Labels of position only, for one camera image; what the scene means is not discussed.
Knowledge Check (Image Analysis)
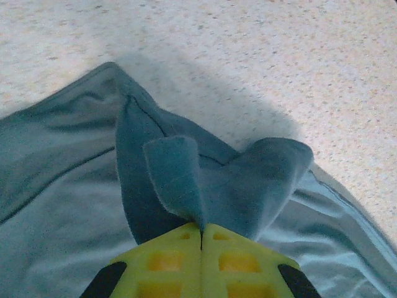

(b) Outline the grey t-shirt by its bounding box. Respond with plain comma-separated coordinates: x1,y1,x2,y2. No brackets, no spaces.
0,61,397,298

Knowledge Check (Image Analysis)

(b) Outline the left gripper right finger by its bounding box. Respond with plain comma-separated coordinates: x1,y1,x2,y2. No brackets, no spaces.
201,223,323,298

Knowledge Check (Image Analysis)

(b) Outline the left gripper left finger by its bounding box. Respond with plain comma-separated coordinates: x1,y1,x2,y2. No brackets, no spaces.
79,222,203,298

